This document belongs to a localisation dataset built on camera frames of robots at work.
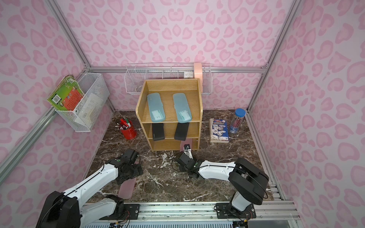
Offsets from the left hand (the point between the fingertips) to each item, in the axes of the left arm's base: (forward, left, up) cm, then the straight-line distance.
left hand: (136, 172), depth 85 cm
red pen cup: (+24, +7, +13) cm, 28 cm away
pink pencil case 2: (+13, -31, +13) cm, 37 cm away
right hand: (+6, -28, +1) cm, 29 cm away
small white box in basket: (+52, -32, +33) cm, 69 cm away
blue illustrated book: (+30, -54, +1) cm, 61 cm away
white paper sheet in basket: (+27, +26, +25) cm, 46 cm away
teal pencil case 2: (+18, -29, +32) cm, 47 cm away
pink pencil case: (-9, +3, 0) cm, 10 cm away
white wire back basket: (+55, +4, +31) cm, 63 cm away
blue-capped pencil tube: (+32, -65, +17) cm, 74 cm away
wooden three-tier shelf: (+23, -22, +30) cm, 44 cm away
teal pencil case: (+19, -16, +31) cm, 40 cm away
